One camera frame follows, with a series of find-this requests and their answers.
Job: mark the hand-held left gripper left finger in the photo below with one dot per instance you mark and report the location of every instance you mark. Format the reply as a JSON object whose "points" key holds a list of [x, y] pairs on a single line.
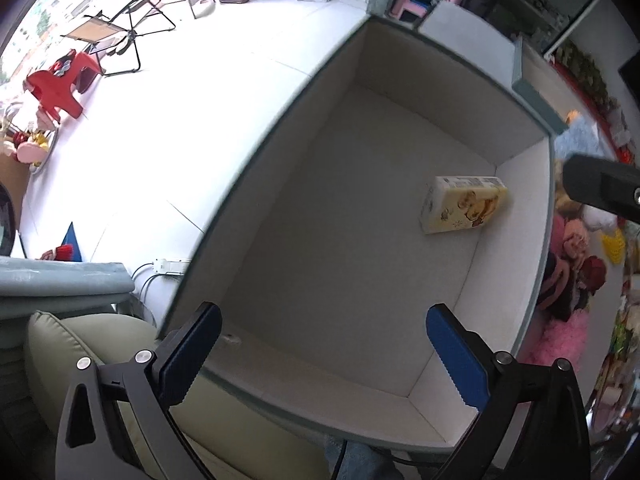
{"points": [[192, 350]]}

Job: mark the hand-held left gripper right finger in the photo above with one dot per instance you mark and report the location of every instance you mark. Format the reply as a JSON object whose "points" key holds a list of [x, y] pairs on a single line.
{"points": [[457, 360]]}

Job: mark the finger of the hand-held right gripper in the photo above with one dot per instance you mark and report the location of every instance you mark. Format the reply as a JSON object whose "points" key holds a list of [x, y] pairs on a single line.
{"points": [[595, 185]]}

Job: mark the grey fabric storage box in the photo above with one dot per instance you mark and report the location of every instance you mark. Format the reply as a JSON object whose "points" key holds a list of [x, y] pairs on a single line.
{"points": [[350, 260]]}

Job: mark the pile of plush toys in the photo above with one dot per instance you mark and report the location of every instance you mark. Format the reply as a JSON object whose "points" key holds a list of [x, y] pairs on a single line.
{"points": [[570, 265]]}

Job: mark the white power strip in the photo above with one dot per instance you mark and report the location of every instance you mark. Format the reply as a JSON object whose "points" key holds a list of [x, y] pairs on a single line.
{"points": [[172, 266]]}

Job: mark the pale green cushion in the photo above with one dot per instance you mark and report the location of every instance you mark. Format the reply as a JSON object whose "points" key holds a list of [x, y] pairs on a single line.
{"points": [[100, 345]]}

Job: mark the light pink fluffy cloth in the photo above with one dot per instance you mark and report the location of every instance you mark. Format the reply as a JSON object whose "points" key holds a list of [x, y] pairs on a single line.
{"points": [[560, 337]]}

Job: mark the yellow tissue pack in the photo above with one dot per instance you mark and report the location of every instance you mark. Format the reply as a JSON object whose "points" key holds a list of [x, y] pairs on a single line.
{"points": [[462, 205]]}

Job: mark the person's jeans leg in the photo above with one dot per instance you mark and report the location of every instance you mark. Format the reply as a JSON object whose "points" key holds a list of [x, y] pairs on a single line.
{"points": [[365, 462]]}

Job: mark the grey-blue sofa armrest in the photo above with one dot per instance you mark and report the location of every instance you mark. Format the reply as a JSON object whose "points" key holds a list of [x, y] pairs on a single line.
{"points": [[60, 280]]}

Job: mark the blue triangular toy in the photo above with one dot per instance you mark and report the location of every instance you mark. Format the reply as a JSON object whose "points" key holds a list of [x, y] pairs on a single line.
{"points": [[72, 247]]}

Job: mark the tray of plush toys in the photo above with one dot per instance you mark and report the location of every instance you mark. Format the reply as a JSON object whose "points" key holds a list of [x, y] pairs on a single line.
{"points": [[30, 147]]}

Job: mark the red plastic stool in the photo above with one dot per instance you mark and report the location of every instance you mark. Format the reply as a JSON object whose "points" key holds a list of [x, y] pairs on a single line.
{"points": [[55, 82]]}

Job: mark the black folding chair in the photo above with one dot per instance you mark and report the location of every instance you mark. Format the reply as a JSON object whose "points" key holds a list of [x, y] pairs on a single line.
{"points": [[100, 30]]}

